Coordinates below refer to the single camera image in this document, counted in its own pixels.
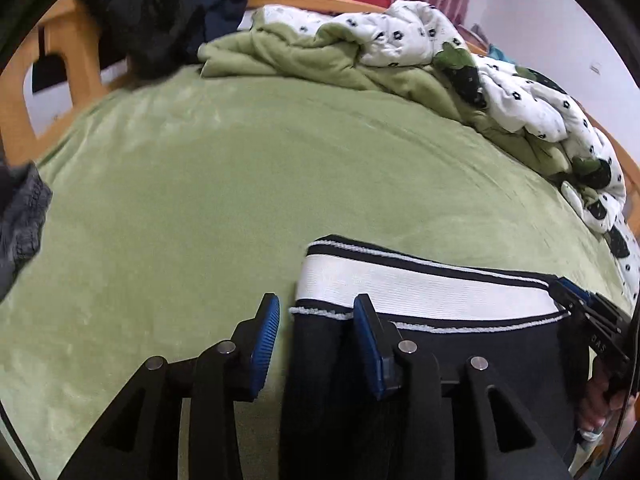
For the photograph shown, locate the black pants with white waistband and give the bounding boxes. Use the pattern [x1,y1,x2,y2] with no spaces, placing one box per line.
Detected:
[279,235,588,479]

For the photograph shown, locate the person's right hand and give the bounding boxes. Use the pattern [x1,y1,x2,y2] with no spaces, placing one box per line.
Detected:
[577,356,636,432]

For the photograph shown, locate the green fleece bed blanket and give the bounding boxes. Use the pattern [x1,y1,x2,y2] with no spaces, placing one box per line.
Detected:
[1,32,636,479]

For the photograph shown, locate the grey garment on bedframe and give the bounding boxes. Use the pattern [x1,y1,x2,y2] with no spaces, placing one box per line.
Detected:
[0,162,53,299]

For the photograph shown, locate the white floral quilt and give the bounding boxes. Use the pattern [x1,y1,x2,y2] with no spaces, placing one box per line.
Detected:
[240,0,639,299]

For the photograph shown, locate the navy blue garment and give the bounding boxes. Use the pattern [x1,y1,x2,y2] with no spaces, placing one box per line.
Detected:
[186,0,248,63]

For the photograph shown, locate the black jacket on bedframe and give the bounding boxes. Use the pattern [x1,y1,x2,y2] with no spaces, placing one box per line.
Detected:
[81,0,202,79]

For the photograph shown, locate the wooden bed frame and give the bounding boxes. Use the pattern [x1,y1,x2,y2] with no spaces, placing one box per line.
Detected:
[0,0,640,241]

